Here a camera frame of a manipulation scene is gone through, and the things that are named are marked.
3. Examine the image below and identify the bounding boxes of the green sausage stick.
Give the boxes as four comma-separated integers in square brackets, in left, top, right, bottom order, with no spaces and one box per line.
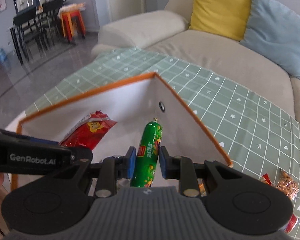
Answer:
[130,118,162,187]

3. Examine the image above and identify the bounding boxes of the red chip snack bag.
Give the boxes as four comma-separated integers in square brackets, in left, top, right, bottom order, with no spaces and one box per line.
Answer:
[59,111,117,150]

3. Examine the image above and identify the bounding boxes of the clear peanut snack bag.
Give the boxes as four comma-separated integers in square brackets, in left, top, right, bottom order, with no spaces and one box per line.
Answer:
[276,170,299,201]

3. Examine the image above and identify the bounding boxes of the red label snack bag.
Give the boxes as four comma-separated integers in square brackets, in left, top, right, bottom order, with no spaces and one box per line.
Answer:
[284,214,299,233]

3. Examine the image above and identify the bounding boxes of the orange white storage box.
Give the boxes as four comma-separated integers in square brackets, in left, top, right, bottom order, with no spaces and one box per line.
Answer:
[5,71,234,196]

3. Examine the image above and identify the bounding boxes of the beige sofa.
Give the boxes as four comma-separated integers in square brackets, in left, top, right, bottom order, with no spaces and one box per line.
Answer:
[90,0,300,122]

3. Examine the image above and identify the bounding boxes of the orange red stacked stools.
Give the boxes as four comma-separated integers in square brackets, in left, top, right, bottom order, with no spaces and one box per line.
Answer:
[60,9,86,43]

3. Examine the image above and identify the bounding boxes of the yellow cushion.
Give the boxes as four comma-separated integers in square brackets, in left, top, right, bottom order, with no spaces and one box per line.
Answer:
[190,0,251,41]

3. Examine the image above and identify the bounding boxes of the light blue cushion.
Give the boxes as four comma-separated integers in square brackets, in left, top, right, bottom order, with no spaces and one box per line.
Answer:
[239,0,300,80]

